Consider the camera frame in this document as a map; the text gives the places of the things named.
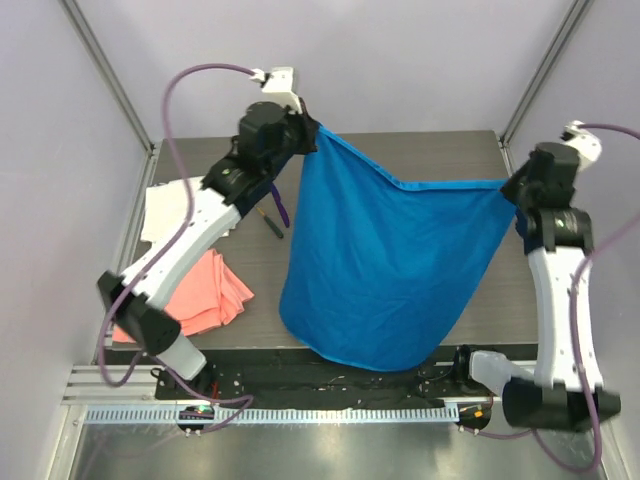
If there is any blue cloth napkin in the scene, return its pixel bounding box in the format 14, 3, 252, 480
279, 129, 515, 372

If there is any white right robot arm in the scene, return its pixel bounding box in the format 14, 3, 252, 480
451, 133, 621, 432

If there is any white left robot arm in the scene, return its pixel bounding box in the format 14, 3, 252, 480
97, 100, 319, 399

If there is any purple plastic knife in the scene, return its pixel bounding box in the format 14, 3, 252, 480
270, 184, 290, 228

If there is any white folded cloth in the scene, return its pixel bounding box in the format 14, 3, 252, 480
141, 177, 240, 246

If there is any pink folded cloth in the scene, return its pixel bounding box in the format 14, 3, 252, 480
112, 248, 256, 345

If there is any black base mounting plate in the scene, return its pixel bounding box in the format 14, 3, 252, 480
97, 344, 511, 401

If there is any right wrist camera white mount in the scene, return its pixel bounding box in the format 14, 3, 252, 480
561, 120, 602, 173

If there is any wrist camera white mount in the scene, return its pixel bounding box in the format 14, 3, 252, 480
250, 66, 303, 114
561, 120, 602, 173

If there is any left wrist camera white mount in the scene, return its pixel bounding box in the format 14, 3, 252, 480
250, 66, 303, 114

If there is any green handled gold fork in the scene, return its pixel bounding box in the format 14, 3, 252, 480
256, 207, 284, 239

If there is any right aluminium frame post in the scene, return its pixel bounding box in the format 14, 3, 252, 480
499, 0, 594, 148

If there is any aluminium frame post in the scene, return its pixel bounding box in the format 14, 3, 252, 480
58, 0, 157, 154
499, 0, 594, 148

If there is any left aluminium frame post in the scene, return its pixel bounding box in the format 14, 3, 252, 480
58, 0, 157, 154

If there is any slotted cable duct rail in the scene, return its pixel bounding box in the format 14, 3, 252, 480
85, 404, 459, 425

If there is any horizontal aluminium frame rail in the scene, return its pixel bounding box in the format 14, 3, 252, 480
62, 358, 612, 406

